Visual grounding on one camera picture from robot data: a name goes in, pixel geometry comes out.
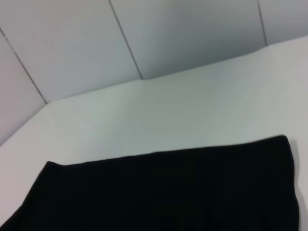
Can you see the black shirt with white print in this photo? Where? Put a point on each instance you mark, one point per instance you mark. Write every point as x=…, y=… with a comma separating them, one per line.
x=168, y=192

